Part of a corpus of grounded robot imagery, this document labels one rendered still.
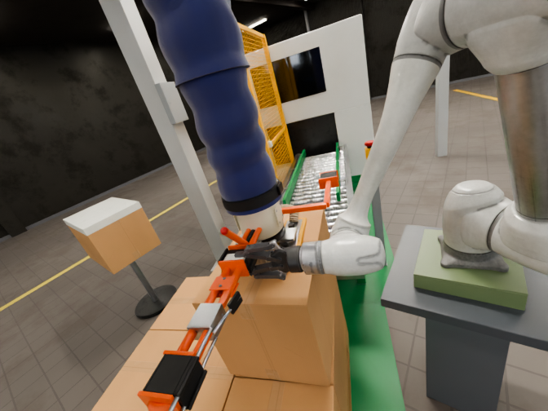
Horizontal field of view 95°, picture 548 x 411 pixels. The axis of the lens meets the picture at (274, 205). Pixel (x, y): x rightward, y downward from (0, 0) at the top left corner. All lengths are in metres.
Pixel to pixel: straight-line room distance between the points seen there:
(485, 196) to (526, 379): 1.12
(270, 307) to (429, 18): 0.78
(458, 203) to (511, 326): 0.37
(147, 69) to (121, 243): 1.30
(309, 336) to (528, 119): 0.74
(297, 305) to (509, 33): 0.71
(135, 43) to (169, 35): 1.51
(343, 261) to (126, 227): 1.81
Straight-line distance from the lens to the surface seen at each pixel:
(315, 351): 0.94
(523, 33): 0.59
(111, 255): 2.21
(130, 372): 1.54
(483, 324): 1.03
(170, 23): 0.83
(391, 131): 0.65
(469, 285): 1.05
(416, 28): 0.68
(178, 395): 0.56
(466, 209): 0.97
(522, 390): 1.84
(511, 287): 1.06
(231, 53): 0.82
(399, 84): 0.66
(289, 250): 0.70
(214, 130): 0.80
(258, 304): 0.82
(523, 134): 0.70
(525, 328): 1.06
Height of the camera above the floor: 1.53
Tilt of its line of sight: 24 degrees down
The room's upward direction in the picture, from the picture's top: 17 degrees counter-clockwise
